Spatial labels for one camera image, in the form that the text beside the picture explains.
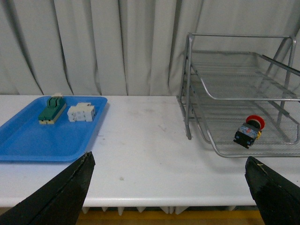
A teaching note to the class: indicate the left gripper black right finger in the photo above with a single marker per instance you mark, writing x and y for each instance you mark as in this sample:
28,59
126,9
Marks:
277,199

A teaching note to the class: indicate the silver mesh top tray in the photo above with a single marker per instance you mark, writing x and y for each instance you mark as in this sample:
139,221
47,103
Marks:
245,76

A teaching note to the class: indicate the silver mesh bottom tray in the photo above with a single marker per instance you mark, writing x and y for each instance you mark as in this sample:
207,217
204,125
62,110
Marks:
224,119

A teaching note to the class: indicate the grey curtain backdrop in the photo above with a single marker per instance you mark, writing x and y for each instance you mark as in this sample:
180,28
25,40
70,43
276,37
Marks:
119,47

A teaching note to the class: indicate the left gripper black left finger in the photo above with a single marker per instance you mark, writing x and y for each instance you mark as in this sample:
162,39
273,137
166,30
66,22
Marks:
59,201

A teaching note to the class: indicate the green knife switch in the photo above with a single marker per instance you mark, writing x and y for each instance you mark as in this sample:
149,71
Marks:
56,104

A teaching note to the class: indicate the blue plastic tray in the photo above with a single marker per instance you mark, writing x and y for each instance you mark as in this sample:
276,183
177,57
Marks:
24,139

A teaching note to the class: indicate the silver mesh rack frame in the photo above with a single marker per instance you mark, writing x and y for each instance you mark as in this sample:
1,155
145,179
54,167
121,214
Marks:
284,54

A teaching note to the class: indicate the white circuit breaker block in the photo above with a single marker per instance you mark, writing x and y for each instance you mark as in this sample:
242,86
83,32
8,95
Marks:
81,112

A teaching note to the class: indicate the red emergency stop button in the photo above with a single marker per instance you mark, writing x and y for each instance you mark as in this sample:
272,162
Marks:
249,131

